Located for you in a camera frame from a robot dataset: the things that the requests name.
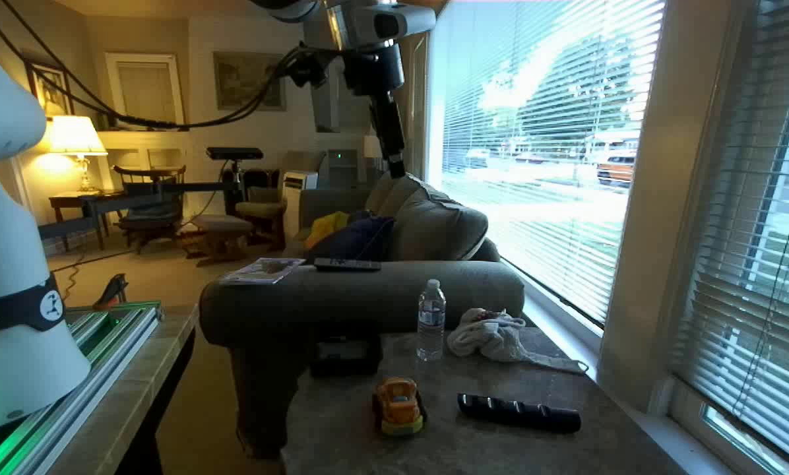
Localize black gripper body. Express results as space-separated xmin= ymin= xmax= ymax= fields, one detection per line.
xmin=343 ymin=39 xmax=407 ymax=114

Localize orange toy car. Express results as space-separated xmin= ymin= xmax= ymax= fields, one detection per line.
xmin=369 ymin=378 xmax=430 ymax=440

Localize black box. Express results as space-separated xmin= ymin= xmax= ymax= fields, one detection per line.
xmin=308 ymin=336 xmax=386 ymax=379

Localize parked car outside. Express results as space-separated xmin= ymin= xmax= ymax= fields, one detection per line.
xmin=591 ymin=151 xmax=640 ymax=191

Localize navy pillow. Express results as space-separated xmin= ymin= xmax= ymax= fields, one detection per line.
xmin=308 ymin=213 xmax=398 ymax=263

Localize yellow pillow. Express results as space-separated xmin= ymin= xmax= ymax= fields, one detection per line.
xmin=299 ymin=209 xmax=351 ymax=257

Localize black remote with grey buttons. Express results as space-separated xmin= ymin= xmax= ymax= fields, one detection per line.
xmin=311 ymin=257 xmax=386 ymax=275

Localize wide window blinds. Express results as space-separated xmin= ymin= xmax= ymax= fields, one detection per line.
xmin=430 ymin=0 xmax=669 ymax=327

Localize grey-brown sofa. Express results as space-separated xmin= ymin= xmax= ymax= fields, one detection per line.
xmin=195 ymin=171 xmax=527 ymax=459

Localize brown armchair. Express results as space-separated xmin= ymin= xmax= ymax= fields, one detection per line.
xmin=180 ymin=167 xmax=291 ymax=266

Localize clear plastic water bottle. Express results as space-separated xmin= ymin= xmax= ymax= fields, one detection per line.
xmin=415 ymin=277 xmax=450 ymax=364

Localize dinosaur magazine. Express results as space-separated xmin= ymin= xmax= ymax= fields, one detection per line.
xmin=219 ymin=254 xmax=308 ymax=287

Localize white crumpled cloth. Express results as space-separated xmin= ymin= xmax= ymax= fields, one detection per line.
xmin=444 ymin=306 xmax=589 ymax=378

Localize white panel door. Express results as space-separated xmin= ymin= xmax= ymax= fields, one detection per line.
xmin=104 ymin=51 xmax=188 ymax=126

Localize dark wooden desk chair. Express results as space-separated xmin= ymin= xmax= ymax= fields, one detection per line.
xmin=113 ymin=164 xmax=190 ymax=257

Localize dark wooden desk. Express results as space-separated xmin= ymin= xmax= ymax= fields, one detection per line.
xmin=49 ymin=179 xmax=229 ymax=254

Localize black slim remote control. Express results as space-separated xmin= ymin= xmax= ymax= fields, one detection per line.
xmin=456 ymin=391 xmax=583 ymax=435

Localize lit table lamp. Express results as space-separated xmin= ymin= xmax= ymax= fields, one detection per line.
xmin=34 ymin=114 xmax=112 ymax=195

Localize narrow window blinds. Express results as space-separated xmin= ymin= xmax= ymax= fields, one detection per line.
xmin=669 ymin=0 xmax=789 ymax=473

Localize framed wall picture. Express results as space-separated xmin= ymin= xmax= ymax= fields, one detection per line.
xmin=212 ymin=51 xmax=289 ymax=114
xmin=23 ymin=57 xmax=76 ymax=122

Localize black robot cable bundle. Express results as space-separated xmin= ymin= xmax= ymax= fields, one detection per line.
xmin=0 ymin=0 xmax=351 ymax=135

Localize red clamp handle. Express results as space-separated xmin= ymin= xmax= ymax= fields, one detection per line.
xmin=89 ymin=271 xmax=133 ymax=312

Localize green-lit robot base plate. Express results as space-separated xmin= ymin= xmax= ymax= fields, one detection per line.
xmin=0 ymin=300 xmax=163 ymax=475

